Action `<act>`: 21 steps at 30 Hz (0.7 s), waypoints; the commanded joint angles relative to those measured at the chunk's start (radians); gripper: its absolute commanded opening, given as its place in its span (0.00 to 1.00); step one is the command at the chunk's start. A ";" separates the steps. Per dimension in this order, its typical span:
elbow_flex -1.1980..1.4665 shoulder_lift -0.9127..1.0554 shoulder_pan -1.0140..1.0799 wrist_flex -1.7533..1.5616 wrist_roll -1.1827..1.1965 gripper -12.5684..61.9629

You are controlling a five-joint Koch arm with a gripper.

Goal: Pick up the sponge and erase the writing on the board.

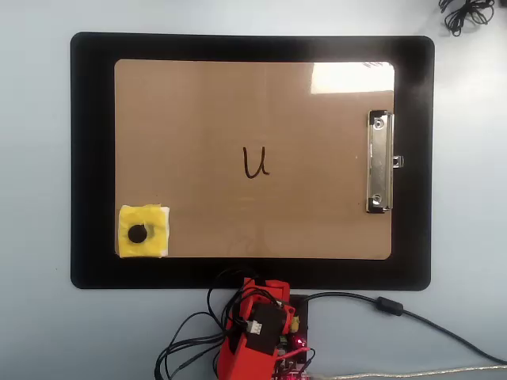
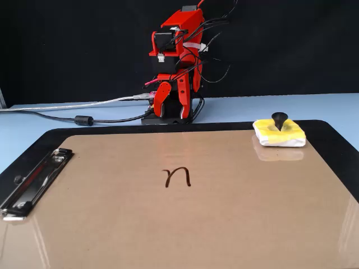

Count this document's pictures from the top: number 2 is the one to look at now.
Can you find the robot controller circuit board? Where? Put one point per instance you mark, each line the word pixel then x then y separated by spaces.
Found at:
pixel 151 96

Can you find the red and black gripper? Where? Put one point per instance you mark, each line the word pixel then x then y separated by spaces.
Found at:
pixel 168 77

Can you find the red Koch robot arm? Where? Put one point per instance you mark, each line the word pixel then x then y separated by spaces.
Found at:
pixel 190 22

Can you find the yellow sponge with black knob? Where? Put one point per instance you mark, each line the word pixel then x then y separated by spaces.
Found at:
pixel 291 136

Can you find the black desk mat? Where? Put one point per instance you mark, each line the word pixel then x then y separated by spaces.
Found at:
pixel 331 140

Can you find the brown clipboard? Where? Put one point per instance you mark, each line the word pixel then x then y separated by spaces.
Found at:
pixel 196 224

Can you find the silver metal clipboard clip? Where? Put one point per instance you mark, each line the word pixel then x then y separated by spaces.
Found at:
pixel 36 183

